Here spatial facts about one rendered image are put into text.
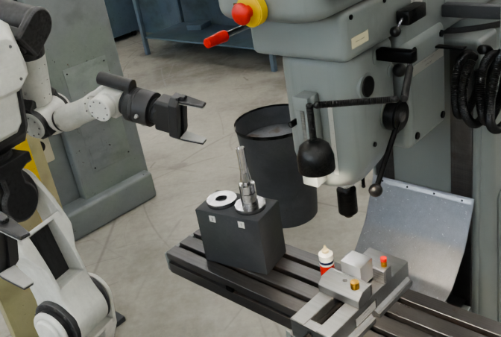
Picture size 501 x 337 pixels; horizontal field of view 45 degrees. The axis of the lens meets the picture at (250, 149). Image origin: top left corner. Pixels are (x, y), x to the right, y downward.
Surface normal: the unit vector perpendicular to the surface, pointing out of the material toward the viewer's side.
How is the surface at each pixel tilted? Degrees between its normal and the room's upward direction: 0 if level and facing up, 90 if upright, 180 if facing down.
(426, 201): 63
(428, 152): 90
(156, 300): 0
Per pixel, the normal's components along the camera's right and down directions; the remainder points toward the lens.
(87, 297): 0.73, -0.28
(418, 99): 0.74, 0.18
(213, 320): -0.15, -0.89
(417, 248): -0.56, -0.33
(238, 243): -0.51, 0.44
